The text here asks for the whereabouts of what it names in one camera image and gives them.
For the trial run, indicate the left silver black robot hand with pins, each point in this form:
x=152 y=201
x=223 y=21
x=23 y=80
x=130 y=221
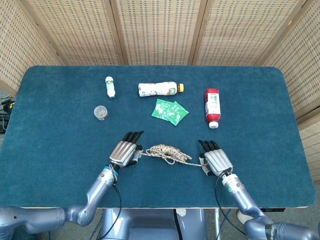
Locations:
x=123 y=152

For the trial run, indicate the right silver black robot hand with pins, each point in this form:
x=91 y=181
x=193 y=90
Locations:
x=218 y=161

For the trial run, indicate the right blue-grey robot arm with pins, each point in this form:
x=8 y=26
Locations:
x=243 y=200

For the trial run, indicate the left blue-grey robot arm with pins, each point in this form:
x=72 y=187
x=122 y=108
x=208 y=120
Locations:
x=97 y=190

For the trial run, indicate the green tea sachet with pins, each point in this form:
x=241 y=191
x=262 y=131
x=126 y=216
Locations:
x=178 y=113
x=160 y=110

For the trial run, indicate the red bottle white cap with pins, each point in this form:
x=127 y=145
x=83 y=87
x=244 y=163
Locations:
x=213 y=105

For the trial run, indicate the blue felt table cloth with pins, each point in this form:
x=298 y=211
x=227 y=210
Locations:
x=62 y=150

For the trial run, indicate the metal table leg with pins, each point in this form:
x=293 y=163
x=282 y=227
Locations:
x=217 y=222

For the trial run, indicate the small white bottle green label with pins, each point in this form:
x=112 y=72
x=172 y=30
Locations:
x=110 y=87

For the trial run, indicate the white drink bottle yellow cap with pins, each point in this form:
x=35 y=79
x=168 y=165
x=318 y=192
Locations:
x=155 y=89

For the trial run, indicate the blue-grey robot torso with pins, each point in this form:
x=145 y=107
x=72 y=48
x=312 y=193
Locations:
x=150 y=225

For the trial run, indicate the woven bamboo screen panel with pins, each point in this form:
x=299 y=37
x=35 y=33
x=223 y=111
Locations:
x=312 y=150
x=20 y=50
x=160 y=32
x=300 y=62
x=240 y=32
x=75 y=32

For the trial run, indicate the black clamp device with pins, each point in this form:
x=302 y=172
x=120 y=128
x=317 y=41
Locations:
x=8 y=105

